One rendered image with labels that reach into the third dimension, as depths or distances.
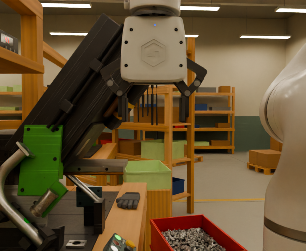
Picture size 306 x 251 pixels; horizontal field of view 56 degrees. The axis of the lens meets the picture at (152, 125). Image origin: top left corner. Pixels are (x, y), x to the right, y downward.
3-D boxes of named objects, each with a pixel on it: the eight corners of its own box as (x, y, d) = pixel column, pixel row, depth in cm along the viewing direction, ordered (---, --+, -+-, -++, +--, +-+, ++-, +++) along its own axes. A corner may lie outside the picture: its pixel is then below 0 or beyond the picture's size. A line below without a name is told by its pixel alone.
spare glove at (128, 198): (120, 196, 143) (120, 191, 143) (141, 196, 142) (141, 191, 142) (112, 209, 123) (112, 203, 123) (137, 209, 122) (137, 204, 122)
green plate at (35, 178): (65, 195, 91) (69, 129, 96) (56, 195, 83) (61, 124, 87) (29, 195, 91) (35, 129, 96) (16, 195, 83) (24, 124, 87)
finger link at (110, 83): (105, 78, 45) (106, 122, 45) (126, 78, 45) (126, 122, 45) (109, 81, 48) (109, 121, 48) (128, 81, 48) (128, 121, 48)
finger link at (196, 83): (180, 78, 45) (180, 122, 45) (201, 78, 45) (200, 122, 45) (178, 81, 48) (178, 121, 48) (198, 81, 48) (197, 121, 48)
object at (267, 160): (290, 166, 724) (291, 136, 721) (314, 173, 646) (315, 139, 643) (247, 168, 701) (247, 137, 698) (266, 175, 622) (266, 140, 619)
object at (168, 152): (165, 223, 347) (166, 21, 338) (70, 188, 512) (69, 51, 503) (194, 212, 385) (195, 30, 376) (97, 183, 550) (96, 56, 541)
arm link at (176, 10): (121, -13, 42) (121, 8, 42) (182, -13, 42) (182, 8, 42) (127, 9, 50) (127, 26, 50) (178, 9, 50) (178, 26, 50)
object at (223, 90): (235, 154, 948) (235, 85, 939) (138, 155, 929) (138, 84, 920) (229, 152, 1002) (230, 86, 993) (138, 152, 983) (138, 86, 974)
